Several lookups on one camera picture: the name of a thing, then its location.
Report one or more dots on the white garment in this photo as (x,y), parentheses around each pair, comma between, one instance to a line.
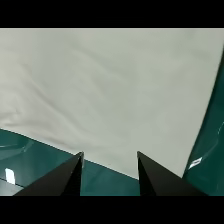
(110,90)

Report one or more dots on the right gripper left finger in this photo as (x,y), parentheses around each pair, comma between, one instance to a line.
(65,181)

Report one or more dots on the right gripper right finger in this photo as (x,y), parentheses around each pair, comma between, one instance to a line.
(156,181)

